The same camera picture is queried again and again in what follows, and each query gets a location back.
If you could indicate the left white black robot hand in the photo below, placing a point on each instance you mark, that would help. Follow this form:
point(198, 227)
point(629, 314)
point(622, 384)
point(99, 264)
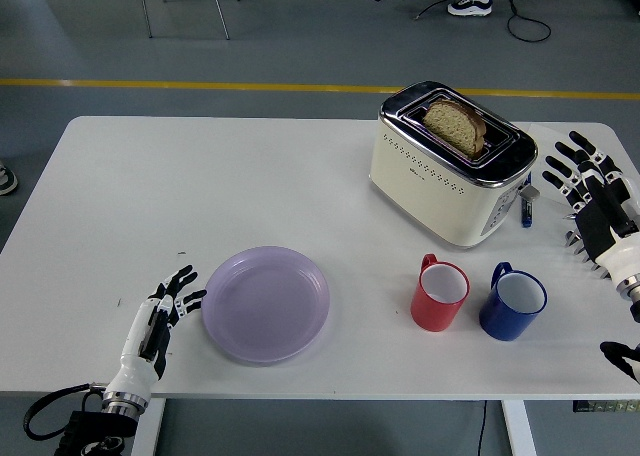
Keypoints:
point(137, 336)

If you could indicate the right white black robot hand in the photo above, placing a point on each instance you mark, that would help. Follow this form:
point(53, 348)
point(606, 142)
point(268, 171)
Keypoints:
point(600, 221)

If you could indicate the purple plastic plate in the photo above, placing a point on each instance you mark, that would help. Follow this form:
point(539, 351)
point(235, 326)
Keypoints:
point(265, 306)

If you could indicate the brown bread slice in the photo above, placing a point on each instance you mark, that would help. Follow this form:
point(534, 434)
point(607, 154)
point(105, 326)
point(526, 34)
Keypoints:
point(452, 126)

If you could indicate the silver metal toast rack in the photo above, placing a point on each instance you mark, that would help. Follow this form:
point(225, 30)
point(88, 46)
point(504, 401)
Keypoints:
point(575, 240)

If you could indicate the white paper sheet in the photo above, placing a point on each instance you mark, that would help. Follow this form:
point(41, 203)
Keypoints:
point(550, 198)

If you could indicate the blue marker pen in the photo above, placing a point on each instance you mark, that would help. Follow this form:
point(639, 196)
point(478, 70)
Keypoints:
point(527, 216)

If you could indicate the white table leg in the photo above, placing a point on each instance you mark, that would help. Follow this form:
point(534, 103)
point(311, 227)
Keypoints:
point(517, 431)
point(147, 431)

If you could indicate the blue enamel mug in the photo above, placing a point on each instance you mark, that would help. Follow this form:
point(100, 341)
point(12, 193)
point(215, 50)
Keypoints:
point(500, 323)

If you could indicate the cream and chrome toaster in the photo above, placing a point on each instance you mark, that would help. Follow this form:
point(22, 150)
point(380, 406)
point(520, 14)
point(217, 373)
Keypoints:
point(425, 196)

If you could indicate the table height control panel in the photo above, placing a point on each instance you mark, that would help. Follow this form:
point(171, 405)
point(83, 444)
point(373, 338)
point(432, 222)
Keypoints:
point(605, 407)

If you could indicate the red enamel mug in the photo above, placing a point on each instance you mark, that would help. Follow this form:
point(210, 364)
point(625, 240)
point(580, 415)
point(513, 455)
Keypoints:
point(435, 316)

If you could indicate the white and black sneaker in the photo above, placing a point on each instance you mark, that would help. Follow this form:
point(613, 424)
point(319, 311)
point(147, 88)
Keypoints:
point(470, 5)

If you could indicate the metal chair legs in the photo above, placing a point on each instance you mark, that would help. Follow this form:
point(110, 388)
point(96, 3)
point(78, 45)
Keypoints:
point(218, 6)

